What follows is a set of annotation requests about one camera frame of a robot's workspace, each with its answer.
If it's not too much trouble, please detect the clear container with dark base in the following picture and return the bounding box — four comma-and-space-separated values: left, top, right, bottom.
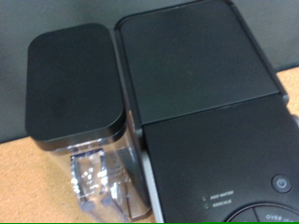
24, 22, 153, 224

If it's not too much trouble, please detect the black Keurig coffee machine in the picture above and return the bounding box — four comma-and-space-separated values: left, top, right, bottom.
112, 0, 299, 224

